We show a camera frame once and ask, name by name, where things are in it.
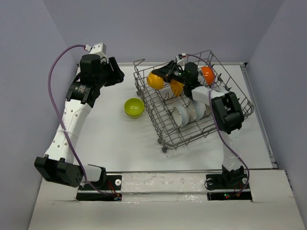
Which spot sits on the white bowl stack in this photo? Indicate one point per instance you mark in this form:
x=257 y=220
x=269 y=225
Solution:
x=181 y=115

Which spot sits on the orange bowl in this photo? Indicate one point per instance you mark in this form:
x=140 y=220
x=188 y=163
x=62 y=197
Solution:
x=176 y=87
x=155 y=82

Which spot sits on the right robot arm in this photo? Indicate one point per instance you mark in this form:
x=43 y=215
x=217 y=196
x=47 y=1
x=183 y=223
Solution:
x=227 y=116

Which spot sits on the white bowl red rim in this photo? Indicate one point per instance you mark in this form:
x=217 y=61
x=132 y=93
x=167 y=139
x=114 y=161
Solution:
x=208 y=74

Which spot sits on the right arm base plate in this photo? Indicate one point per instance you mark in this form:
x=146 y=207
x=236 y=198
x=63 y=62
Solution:
x=218 y=191

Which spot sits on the green bowl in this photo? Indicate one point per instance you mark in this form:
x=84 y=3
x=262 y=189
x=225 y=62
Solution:
x=134 y=107

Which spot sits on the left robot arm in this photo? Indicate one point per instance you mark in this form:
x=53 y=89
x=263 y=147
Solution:
x=60 y=163

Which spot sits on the grey wire dish rack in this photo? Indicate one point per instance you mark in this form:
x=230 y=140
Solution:
x=159 y=103

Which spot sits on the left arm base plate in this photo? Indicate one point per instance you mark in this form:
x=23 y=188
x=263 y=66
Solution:
x=111 y=190

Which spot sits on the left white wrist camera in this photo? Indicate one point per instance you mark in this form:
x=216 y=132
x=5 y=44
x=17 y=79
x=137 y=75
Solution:
x=98 y=49

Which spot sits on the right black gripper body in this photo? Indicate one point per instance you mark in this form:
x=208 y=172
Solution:
x=174 y=74

